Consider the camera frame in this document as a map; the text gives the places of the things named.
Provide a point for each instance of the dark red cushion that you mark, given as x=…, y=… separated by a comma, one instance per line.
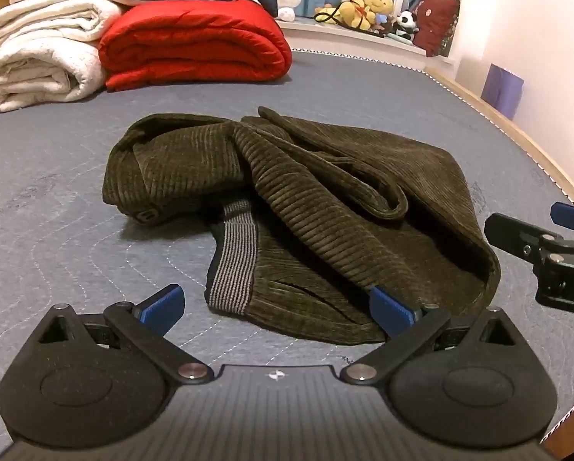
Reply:
x=436, y=21

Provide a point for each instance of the panda plush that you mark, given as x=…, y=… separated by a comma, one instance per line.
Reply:
x=406, y=24

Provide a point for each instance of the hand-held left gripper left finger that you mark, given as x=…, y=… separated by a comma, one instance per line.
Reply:
x=164, y=305

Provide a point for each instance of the grey quilted mattress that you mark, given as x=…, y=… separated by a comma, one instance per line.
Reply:
x=51, y=201

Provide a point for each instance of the small blue plush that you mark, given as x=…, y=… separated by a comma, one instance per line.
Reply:
x=384, y=20

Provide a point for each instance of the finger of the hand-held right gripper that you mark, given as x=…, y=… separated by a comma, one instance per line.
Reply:
x=508, y=233
x=573, y=216

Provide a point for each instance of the cream fleece blanket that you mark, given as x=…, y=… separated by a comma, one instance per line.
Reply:
x=42, y=43

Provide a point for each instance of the yellow plush bear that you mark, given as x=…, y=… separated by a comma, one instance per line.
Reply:
x=364, y=9

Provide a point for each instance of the red quilted blanket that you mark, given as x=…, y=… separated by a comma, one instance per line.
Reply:
x=195, y=43

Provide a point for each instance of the purple bag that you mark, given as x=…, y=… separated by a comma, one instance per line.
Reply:
x=502, y=90

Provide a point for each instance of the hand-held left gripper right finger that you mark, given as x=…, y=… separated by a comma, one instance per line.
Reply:
x=390, y=309

